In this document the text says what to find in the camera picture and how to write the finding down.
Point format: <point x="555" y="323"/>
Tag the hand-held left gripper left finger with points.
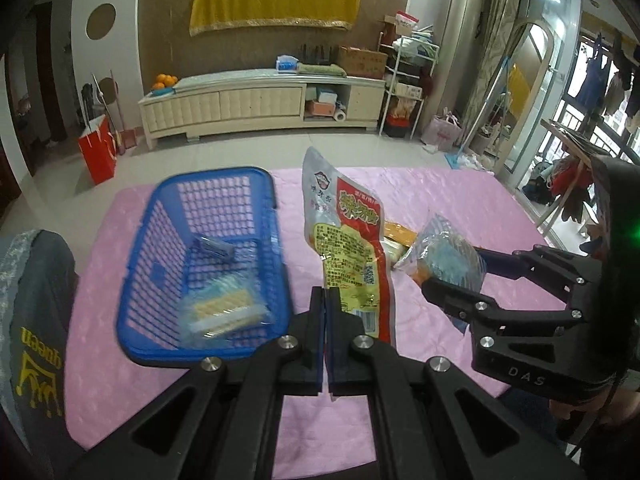
<point x="317" y="345"/>

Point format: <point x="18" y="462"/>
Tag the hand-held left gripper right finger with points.
<point x="336" y="355"/>

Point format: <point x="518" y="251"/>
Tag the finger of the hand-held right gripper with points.
<point x="450" y="295"/>
<point x="500" y="262"/>

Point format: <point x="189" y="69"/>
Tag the clear light blue snack packet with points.
<point x="445" y="255"/>

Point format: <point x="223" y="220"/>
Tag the orange snack packet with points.
<point x="400" y="232"/>

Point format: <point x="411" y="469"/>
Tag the blue plastic basket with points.
<point x="282" y="260"/>

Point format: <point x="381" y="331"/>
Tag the red yellow snack packet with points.
<point x="350" y="240"/>

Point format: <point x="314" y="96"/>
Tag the blue narrow snack packet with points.
<point x="215" y="247"/>

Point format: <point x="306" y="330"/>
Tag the pink quilted tablecloth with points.
<point x="450" y="190"/>

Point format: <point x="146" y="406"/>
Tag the pink gift bag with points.
<point x="442" y="130"/>

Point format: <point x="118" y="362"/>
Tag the wooden clothes rack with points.
<point x="575" y="135"/>

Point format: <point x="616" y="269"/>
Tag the arched standing mirror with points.
<point x="530" y="85"/>

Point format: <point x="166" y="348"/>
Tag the white shelf rack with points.
<point x="407" y="90"/>

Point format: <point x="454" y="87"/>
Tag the white paper towel roll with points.
<point x="340" y="116"/>

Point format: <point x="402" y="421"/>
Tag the hanging blue garment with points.
<point x="595" y="75"/>

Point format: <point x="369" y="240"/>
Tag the orange box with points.
<point x="320" y="107"/>

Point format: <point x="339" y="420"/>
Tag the silver tower air conditioner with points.
<point x="460" y="35"/>

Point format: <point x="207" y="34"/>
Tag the blue white box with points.
<point x="325" y="94"/>

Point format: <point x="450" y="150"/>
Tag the patterned beige curtain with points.
<point x="492" y="20"/>

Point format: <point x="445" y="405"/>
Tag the brown cardboard box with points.
<point x="362" y="60"/>

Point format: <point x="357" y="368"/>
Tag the cream television cabinet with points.
<point x="225" y="105"/>

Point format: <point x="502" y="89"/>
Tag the red white box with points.
<point x="406" y="19"/>

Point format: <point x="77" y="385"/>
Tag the green folded cloth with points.
<point x="320" y="68"/>

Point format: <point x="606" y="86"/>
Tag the black antenna router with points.
<point x="315" y="54"/>

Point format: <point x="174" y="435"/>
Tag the grey printed chair cover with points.
<point x="40" y="310"/>

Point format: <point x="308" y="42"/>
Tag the blue tissue box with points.
<point x="286" y="64"/>

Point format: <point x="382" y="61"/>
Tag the red shopping bag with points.
<point x="97" y="152"/>

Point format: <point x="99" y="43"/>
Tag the pile of oranges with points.
<point x="165" y="81"/>

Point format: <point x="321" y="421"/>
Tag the dark wooden doorway frame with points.
<point x="50" y="85"/>

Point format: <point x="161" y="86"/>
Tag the round brown wall disc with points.
<point x="101" y="20"/>

